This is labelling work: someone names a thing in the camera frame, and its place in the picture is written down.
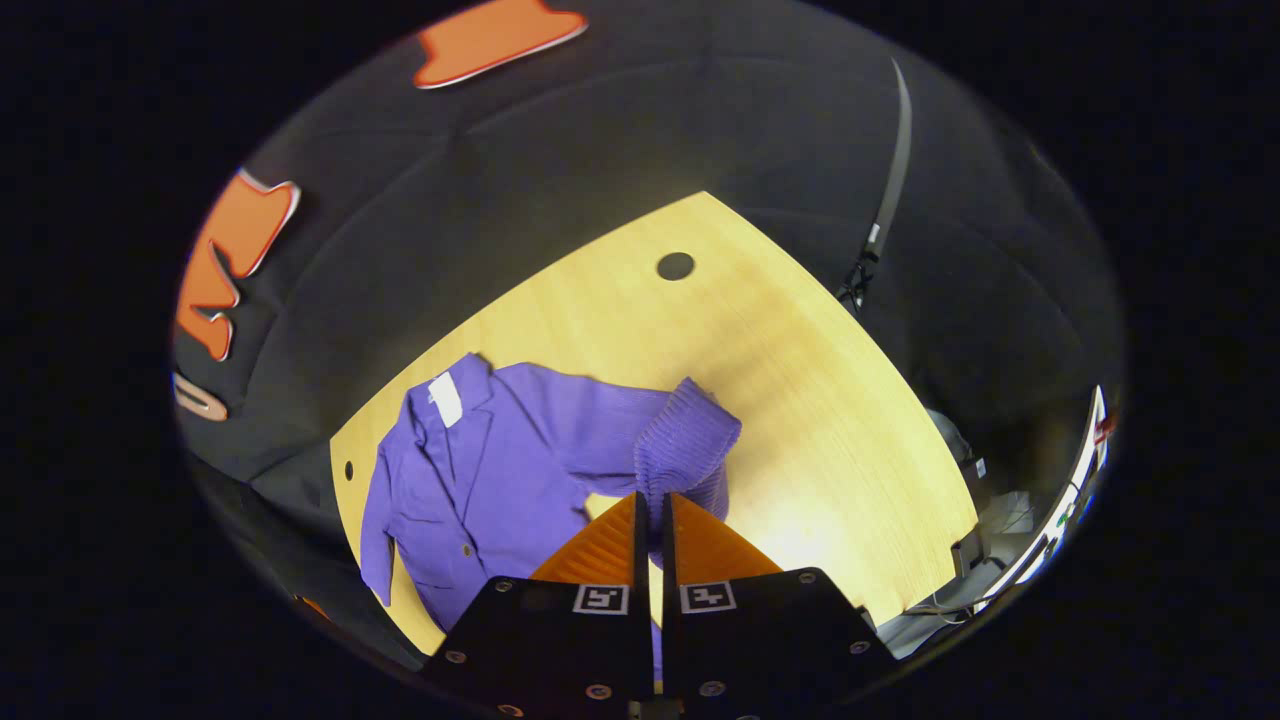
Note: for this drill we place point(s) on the black backdrop cloth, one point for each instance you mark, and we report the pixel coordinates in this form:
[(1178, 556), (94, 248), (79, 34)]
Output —
[(600, 150)]

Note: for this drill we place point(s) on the white edged screen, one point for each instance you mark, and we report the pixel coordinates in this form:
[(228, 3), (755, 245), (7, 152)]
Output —
[(1075, 490)]

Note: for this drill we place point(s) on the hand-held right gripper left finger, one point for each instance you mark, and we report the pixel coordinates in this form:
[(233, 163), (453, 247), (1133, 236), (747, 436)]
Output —
[(641, 550)]

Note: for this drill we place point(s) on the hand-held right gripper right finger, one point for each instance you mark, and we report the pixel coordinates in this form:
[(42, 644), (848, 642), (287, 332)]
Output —
[(667, 560)]

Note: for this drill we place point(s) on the purple knit cardigan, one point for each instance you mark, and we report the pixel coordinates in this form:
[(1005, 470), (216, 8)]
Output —
[(500, 470)]

